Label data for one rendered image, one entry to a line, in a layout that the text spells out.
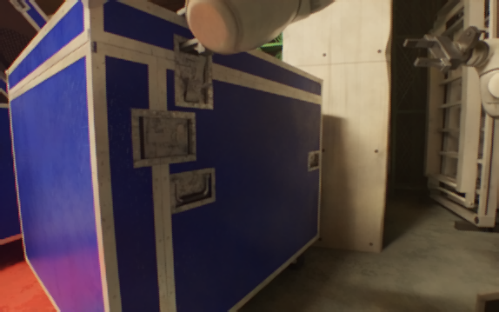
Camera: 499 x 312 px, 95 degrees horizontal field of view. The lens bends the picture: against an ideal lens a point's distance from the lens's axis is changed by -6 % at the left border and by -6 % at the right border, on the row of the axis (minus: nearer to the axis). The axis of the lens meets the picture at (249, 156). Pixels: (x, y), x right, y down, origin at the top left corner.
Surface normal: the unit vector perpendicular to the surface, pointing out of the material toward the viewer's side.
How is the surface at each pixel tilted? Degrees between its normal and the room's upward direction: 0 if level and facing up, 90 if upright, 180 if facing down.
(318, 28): 90
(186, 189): 90
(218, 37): 129
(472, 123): 90
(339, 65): 90
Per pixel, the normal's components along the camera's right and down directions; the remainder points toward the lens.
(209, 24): -0.45, 0.73
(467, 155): -0.29, 0.10
